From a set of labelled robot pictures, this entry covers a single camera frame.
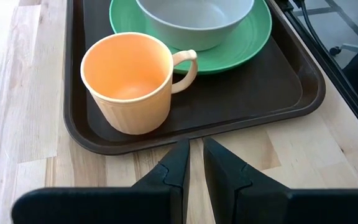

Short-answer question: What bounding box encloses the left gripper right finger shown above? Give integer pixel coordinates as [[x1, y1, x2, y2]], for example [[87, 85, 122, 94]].
[[203, 138, 358, 224]]

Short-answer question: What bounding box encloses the black metal table frame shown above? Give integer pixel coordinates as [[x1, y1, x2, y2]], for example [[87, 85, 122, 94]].
[[273, 0, 358, 144]]

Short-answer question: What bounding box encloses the brown plastic tray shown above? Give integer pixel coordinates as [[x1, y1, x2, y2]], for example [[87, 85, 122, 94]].
[[63, 0, 326, 156]]

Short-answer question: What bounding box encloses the black cable along frame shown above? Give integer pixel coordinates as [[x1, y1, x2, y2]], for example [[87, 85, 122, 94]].
[[296, 0, 332, 57]]

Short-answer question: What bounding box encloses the grey bowl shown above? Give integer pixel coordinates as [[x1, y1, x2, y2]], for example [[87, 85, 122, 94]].
[[135, 0, 256, 52]]

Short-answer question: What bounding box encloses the green plate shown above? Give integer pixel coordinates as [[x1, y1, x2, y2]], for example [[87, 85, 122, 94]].
[[109, 0, 273, 75]]

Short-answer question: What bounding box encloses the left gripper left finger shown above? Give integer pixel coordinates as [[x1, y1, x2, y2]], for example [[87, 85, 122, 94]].
[[11, 138, 191, 224]]

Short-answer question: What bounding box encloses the orange mug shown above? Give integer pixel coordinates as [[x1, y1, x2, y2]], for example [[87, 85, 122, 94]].
[[80, 32, 198, 136]]

